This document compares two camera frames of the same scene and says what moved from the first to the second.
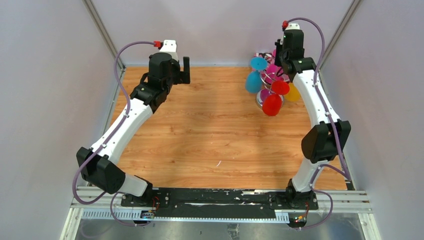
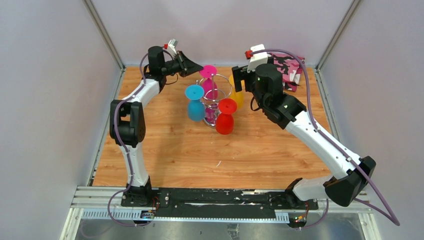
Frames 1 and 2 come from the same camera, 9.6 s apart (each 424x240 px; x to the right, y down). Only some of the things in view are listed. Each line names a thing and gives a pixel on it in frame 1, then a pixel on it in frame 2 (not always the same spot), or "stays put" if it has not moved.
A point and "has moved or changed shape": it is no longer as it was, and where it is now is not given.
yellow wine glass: (293, 95) → (239, 96)
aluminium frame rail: (88, 203) stays put
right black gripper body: (278, 60) → (253, 81)
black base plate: (223, 203) stays put
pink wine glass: (273, 74) has moved or changed shape
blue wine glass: (253, 79) has moved or changed shape
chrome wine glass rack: (265, 98) has moved or changed shape
